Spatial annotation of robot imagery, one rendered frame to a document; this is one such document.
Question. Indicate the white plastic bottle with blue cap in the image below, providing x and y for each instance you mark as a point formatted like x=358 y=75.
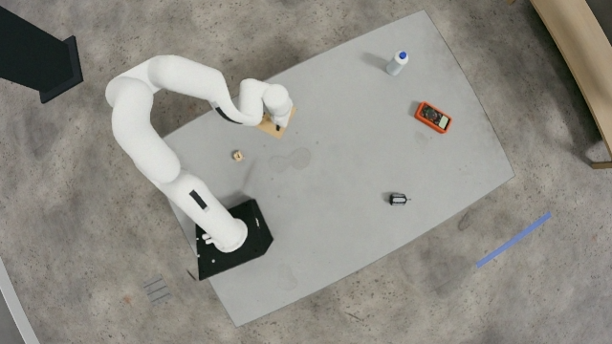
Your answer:
x=397 y=62

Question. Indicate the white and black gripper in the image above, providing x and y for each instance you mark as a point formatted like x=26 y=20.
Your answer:
x=282 y=121

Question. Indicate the tan square mat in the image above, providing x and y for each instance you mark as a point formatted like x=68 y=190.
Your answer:
x=267 y=126

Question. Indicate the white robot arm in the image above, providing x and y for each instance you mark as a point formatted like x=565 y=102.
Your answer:
x=133 y=99

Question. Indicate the orange pocket multimeter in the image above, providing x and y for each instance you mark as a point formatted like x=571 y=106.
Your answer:
x=433 y=117

